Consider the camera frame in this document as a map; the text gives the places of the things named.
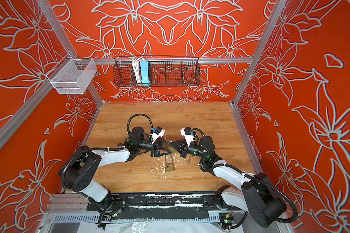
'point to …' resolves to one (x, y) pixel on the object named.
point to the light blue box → (145, 73)
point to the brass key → (188, 160)
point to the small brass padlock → (172, 149)
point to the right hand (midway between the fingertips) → (169, 144)
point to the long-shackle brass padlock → (169, 167)
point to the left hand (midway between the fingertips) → (170, 150)
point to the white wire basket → (71, 76)
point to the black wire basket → (164, 71)
